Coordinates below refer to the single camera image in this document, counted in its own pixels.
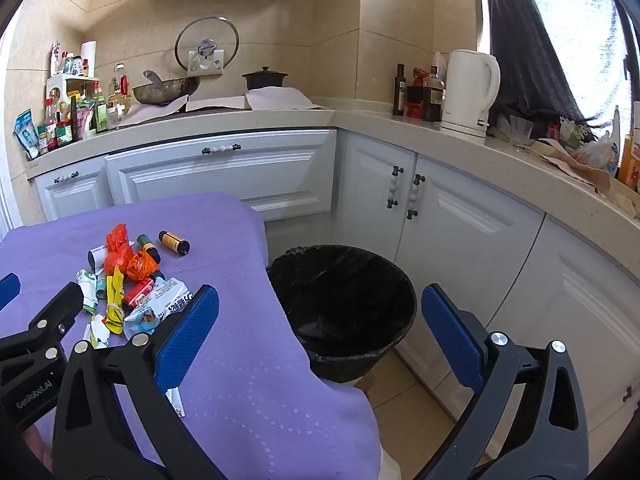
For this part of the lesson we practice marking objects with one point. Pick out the crumpled clear plastic bag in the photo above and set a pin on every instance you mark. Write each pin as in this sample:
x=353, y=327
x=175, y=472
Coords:
x=597, y=152

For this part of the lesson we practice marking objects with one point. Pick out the black lined waste bin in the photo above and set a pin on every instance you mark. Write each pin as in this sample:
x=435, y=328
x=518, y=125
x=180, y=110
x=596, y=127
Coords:
x=345, y=305

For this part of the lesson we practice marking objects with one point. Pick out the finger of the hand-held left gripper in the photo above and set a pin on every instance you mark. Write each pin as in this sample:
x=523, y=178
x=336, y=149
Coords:
x=7, y=290
x=67, y=302

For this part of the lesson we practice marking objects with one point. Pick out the bright window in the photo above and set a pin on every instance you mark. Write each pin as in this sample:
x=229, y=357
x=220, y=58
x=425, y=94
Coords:
x=585, y=35

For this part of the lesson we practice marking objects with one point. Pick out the white electric kettle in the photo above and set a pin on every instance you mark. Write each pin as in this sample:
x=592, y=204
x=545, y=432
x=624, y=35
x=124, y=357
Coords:
x=465, y=95

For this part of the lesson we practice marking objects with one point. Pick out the steel wok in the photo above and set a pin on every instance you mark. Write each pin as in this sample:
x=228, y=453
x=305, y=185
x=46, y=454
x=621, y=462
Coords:
x=165, y=91

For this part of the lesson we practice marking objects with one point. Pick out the brown paper sheet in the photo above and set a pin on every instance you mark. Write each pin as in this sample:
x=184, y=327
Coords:
x=565, y=160

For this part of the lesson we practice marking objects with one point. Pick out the white green wrapper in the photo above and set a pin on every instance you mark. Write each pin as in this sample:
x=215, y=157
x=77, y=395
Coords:
x=86, y=287
x=99, y=335

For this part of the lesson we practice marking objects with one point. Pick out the dark curtain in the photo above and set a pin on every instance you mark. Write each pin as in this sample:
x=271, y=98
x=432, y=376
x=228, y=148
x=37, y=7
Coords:
x=525, y=50

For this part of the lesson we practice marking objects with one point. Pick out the brown bottle orange label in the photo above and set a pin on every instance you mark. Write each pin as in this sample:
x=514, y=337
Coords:
x=174, y=242

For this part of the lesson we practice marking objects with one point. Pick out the red label bottle black cap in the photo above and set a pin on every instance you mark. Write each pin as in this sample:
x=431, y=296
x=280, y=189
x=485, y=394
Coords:
x=137, y=294

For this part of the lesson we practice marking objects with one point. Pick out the person's left hand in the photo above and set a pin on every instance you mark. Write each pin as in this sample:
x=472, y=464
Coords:
x=37, y=452

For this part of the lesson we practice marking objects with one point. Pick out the brown bottle green cap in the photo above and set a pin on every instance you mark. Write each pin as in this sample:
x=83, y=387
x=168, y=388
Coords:
x=147, y=246

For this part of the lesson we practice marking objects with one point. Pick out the yellow snack wrapper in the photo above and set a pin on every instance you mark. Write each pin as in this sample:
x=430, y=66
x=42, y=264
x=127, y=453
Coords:
x=114, y=305

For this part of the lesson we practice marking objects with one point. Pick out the yellow carton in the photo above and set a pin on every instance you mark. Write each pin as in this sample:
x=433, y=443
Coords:
x=630, y=160

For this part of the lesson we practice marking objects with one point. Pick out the white paper leaflet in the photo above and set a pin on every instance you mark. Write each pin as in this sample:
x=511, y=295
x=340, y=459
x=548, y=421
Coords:
x=96, y=256

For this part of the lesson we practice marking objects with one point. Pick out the white cabinet door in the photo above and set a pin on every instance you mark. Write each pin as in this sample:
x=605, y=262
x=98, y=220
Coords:
x=365, y=200
x=465, y=240
x=590, y=320
x=75, y=197

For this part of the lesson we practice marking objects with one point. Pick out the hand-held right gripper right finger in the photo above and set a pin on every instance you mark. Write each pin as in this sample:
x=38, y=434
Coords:
x=450, y=340

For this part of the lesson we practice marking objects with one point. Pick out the red-orange plastic bag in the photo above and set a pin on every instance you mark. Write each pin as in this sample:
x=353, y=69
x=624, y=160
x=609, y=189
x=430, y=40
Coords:
x=117, y=240

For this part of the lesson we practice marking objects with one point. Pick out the white paper towel roll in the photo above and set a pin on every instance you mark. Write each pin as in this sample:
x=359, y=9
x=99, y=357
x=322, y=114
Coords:
x=88, y=60

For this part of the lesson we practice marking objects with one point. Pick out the dark slim oil bottle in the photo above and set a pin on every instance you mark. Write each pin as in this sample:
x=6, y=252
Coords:
x=399, y=95

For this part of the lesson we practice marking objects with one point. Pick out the red black container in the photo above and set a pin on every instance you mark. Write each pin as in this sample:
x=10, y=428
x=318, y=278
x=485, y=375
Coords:
x=415, y=102

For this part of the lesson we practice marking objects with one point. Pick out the glass pot lid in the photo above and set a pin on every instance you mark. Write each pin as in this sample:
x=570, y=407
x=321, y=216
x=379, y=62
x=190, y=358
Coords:
x=200, y=27

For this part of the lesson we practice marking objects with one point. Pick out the black lidded pot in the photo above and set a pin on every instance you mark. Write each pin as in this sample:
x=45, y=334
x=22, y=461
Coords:
x=265, y=81

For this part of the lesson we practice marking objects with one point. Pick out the purple tablecloth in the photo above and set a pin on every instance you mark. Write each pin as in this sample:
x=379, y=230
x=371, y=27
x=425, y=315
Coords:
x=250, y=360

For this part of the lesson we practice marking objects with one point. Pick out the clear glass cup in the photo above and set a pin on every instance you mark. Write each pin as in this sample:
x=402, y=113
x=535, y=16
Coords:
x=520, y=132

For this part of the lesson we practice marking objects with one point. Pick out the group of condiment bottles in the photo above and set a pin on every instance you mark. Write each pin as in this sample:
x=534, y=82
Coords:
x=75, y=120

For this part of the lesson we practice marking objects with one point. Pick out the white lid holder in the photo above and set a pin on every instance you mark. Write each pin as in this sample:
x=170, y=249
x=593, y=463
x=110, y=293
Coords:
x=216, y=62

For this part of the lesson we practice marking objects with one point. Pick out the white paper strip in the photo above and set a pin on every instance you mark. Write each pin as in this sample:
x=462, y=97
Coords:
x=176, y=405

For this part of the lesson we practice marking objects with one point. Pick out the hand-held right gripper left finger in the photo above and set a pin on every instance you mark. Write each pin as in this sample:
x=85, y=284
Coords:
x=187, y=335

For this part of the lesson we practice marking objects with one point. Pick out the blue white pouch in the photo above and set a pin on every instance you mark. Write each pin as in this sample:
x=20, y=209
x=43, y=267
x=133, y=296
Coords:
x=27, y=135

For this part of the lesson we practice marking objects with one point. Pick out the dark sauce bottle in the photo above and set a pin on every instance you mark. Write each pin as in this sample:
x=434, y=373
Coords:
x=434, y=100

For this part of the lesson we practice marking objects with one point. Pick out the white blue printed wrapper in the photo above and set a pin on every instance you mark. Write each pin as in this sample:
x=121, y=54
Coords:
x=160, y=305

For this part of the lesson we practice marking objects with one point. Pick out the wide white drawer front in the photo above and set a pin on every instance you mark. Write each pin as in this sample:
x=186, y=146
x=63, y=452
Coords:
x=225, y=180

